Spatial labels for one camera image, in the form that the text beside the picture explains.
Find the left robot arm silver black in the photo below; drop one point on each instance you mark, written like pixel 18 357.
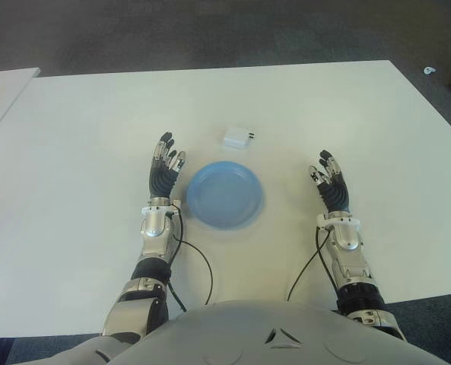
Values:
pixel 154 224

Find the grey robot torso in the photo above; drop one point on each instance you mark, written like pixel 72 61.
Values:
pixel 229 334

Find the white side table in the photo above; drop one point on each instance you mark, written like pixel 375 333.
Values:
pixel 4 91

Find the right robot hand black silver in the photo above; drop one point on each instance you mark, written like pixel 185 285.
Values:
pixel 335 194

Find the white charger block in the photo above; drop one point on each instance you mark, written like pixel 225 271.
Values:
pixel 234 138

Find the blue round plate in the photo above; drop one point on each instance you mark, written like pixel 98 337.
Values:
pixel 225 194

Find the small white floor object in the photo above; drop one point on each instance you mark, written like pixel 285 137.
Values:
pixel 429 70

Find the left robot hand black silver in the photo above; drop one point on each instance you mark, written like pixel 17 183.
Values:
pixel 162 178

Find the right robot arm silver black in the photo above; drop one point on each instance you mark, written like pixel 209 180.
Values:
pixel 347 235

